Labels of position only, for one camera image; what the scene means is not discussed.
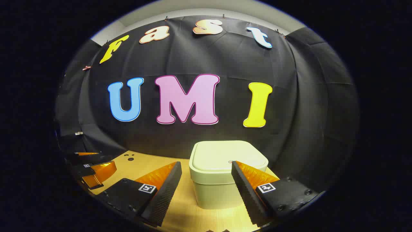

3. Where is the black backdrop cloth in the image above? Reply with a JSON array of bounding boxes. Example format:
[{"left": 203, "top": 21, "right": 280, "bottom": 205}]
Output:
[{"left": 55, "top": 15, "right": 359, "bottom": 194}]

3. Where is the green desktop garbage bin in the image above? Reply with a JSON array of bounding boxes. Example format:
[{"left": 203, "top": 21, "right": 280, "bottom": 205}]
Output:
[{"left": 189, "top": 140, "right": 269, "bottom": 210}]

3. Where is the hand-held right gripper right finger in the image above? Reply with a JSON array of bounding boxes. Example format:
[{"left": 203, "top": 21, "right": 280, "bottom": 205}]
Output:
[{"left": 231, "top": 160, "right": 319, "bottom": 227}]

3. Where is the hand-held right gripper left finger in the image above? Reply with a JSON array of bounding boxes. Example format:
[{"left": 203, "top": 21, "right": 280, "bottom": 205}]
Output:
[{"left": 97, "top": 161, "right": 183, "bottom": 227}]

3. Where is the wooden desktop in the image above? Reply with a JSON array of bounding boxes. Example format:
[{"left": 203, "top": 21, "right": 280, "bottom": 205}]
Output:
[{"left": 87, "top": 150, "right": 280, "bottom": 232}]

